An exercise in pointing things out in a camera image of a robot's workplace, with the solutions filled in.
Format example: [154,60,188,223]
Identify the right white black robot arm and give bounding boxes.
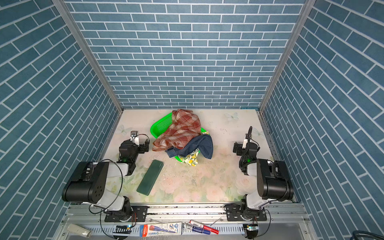
[233,141,294,221]

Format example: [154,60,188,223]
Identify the grey white small device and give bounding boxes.
[67,224,92,238]

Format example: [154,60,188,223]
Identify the marker package box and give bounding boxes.
[139,222,183,238]

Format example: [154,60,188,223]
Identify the green plastic basket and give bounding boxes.
[150,109,214,166]

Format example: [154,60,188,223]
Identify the aluminium front rail frame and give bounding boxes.
[53,202,317,240]

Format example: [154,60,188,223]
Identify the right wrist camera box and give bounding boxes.
[242,134,250,149]

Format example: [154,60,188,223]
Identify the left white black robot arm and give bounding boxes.
[62,137,150,224]

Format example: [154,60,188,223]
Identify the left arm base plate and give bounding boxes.
[105,206,149,223]

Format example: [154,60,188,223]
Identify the yellow floral skirt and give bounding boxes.
[179,149,200,167]

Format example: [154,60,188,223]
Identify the dark green rectangular board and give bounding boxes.
[137,160,164,196]

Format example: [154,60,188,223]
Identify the dark blue denim skirt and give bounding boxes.
[166,134,214,159]

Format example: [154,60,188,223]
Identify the blue marker pen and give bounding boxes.
[184,224,211,235]

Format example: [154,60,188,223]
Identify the black cable bottom right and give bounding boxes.
[351,230,384,240]

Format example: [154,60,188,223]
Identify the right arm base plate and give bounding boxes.
[224,204,267,222]

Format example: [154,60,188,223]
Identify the red plaid skirt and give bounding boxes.
[150,109,202,152]

